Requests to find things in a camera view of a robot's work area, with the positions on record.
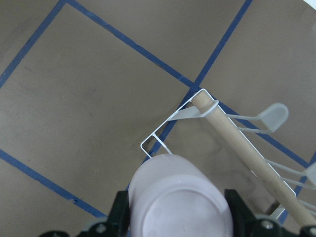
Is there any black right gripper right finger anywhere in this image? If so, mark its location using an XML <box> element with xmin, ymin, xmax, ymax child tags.
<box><xmin>224</xmin><ymin>189</ymin><xmax>316</xmax><ymax>237</ymax></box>

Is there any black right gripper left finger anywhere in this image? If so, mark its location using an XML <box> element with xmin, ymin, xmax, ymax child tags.
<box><xmin>37</xmin><ymin>190</ymin><xmax>131</xmax><ymax>237</ymax></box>

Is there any pink plastic cup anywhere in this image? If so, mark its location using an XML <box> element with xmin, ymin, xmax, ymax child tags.
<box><xmin>128</xmin><ymin>154</ymin><xmax>233</xmax><ymax>237</ymax></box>

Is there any wooden rack dowel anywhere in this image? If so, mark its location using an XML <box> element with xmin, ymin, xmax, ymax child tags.
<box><xmin>205</xmin><ymin>106</ymin><xmax>316</xmax><ymax>227</ymax></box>

